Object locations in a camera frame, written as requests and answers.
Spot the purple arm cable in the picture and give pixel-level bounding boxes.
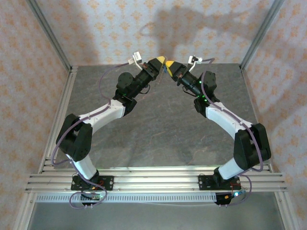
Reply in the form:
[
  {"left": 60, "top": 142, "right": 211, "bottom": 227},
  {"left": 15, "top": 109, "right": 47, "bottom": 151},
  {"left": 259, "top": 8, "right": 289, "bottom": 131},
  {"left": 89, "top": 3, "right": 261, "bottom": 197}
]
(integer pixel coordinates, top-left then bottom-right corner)
[
  {"left": 50, "top": 61, "right": 131, "bottom": 209},
  {"left": 201, "top": 57, "right": 264, "bottom": 208}
]

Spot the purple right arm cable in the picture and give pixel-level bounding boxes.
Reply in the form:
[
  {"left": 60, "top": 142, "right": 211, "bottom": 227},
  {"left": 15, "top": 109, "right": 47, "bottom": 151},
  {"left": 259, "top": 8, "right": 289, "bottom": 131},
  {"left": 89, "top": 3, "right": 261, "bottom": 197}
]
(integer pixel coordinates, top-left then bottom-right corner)
[{"left": 201, "top": 57, "right": 264, "bottom": 208}]

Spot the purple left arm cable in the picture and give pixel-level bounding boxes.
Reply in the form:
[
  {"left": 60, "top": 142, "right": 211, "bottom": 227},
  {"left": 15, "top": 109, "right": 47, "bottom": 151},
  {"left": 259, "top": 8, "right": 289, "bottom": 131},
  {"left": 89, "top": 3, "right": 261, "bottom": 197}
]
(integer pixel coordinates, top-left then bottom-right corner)
[{"left": 50, "top": 61, "right": 131, "bottom": 209}]

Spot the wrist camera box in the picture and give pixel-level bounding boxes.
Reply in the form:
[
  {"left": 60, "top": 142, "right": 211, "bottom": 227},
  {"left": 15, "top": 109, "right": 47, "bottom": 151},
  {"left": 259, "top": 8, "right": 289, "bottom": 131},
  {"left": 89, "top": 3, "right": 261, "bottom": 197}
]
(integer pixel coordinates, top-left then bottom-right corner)
[
  {"left": 188, "top": 55, "right": 204, "bottom": 72},
  {"left": 128, "top": 51, "right": 144, "bottom": 70}
]

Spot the white slotted cable duct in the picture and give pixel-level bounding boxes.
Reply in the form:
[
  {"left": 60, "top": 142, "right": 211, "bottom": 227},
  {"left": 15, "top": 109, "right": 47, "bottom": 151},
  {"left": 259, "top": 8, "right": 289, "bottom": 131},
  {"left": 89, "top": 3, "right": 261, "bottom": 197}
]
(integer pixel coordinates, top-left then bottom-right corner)
[{"left": 35, "top": 193, "right": 217, "bottom": 204}]

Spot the right controller board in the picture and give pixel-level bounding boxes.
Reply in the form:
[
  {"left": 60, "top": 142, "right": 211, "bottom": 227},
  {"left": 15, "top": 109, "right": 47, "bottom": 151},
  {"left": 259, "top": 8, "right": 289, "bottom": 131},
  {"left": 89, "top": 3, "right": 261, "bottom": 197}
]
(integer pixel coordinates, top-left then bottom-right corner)
[{"left": 214, "top": 190, "right": 248, "bottom": 207}]

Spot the controller board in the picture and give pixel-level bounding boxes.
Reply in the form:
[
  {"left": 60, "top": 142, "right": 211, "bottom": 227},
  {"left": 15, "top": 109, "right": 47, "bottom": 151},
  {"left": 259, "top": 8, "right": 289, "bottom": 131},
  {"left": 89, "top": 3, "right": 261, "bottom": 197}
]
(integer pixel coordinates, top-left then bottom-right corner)
[
  {"left": 214, "top": 190, "right": 248, "bottom": 207},
  {"left": 80, "top": 191, "right": 107, "bottom": 207}
]

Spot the black mounting plate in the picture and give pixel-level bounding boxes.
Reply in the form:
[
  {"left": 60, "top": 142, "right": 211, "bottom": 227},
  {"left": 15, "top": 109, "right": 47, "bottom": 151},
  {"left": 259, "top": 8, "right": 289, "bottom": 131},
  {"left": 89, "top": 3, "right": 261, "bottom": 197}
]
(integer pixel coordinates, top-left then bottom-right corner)
[
  {"left": 71, "top": 176, "right": 115, "bottom": 192},
  {"left": 198, "top": 174, "right": 241, "bottom": 192}
]

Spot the left controller board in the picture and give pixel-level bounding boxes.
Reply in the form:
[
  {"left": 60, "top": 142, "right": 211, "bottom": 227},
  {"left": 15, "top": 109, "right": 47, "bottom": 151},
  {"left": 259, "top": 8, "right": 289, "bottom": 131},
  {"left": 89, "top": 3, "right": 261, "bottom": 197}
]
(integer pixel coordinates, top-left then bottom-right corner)
[{"left": 80, "top": 191, "right": 107, "bottom": 207}]

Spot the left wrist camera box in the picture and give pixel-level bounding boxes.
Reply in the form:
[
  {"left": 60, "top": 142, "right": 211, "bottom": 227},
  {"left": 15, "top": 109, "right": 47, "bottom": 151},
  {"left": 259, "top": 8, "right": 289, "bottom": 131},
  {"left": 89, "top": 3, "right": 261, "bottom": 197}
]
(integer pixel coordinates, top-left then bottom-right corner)
[{"left": 128, "top": 51, "right": 144, "bottom": 70}]

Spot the aluminium frame post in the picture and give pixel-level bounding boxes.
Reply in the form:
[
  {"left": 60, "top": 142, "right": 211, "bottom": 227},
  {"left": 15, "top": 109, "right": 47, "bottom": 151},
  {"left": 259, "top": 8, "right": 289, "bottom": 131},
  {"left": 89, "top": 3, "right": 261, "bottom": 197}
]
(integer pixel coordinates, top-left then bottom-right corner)
[
  {"left": 239, "top": 0, "right": 285, "bottom": 70},
  {"left": 25, "top": 0, "right": 72, "bottom": 71}
]

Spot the aluminium rail base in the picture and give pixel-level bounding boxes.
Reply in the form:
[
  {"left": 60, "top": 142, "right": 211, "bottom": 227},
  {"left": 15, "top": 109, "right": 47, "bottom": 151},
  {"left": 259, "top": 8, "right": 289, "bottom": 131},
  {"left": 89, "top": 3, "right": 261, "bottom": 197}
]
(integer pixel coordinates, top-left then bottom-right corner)
[{"left": 25, "top": 164, "right": 288, "bottom": 193}]

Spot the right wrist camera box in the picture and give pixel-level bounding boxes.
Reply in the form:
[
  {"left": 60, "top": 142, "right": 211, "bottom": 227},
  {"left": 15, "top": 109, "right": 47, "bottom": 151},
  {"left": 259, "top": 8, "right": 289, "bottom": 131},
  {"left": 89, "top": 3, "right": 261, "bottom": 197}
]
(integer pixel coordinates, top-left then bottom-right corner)
[{"left": 188, "top": 55, "right": 204, "bottom": 72}]

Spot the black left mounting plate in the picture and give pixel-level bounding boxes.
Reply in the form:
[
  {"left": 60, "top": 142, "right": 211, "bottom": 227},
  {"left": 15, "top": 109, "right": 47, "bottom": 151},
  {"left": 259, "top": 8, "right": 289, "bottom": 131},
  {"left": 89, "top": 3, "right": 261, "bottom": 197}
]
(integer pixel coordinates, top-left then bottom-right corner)
[{"left": 71, "top": 176, "right": 115, "bottom": 192}]

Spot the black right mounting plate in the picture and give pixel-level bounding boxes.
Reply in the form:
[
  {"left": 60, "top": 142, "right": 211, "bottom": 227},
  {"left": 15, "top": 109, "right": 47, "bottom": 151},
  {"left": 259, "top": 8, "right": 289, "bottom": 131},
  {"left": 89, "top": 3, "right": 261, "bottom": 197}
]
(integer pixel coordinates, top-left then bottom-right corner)
[{"left": 198, "top": 174, "right": 241, "bottom": 192}]

